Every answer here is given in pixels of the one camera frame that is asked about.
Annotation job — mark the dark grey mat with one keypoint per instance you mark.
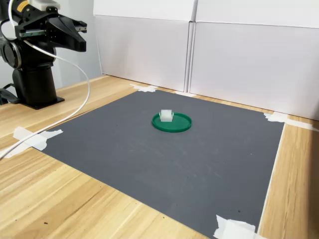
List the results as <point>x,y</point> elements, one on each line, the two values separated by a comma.
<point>162,169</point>

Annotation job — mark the round green lid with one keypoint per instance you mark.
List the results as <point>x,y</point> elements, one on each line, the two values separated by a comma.
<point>179,125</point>

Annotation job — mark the white cardboard partition box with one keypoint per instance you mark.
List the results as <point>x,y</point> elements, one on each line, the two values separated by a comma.
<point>254,62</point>
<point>142,49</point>

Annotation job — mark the small white plastic terminal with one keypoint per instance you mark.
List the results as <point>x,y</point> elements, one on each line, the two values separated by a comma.
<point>166,115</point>

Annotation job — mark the white camera box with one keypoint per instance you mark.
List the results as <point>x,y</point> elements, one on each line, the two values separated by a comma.
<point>45,4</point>

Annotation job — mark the white tape piece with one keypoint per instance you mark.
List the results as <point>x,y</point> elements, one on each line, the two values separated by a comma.
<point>144,87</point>
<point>185,94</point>
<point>284,119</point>
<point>32,139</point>
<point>234,229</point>

